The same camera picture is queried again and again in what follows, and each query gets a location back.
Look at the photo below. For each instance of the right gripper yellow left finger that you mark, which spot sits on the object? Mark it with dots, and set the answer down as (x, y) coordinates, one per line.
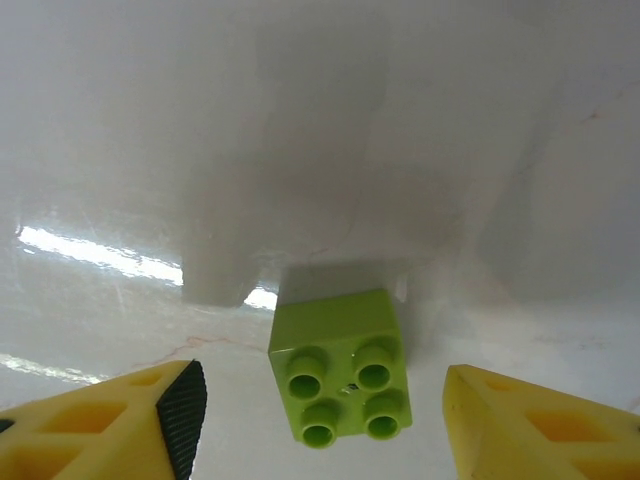
(90, 440)

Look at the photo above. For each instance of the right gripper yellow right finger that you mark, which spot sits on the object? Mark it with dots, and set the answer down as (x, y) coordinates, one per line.
(540, 440)

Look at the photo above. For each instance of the square lime green lego brick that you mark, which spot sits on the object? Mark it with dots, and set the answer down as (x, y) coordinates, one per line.
(335, 330)

